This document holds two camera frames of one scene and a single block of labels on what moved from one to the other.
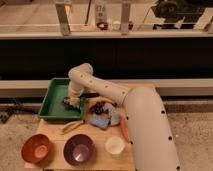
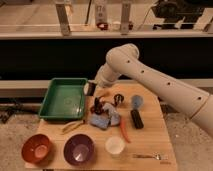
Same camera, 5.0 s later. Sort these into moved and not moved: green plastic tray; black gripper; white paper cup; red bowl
Moved: black gripper
Not moved: red bowl; green plastic tray; white paper cup
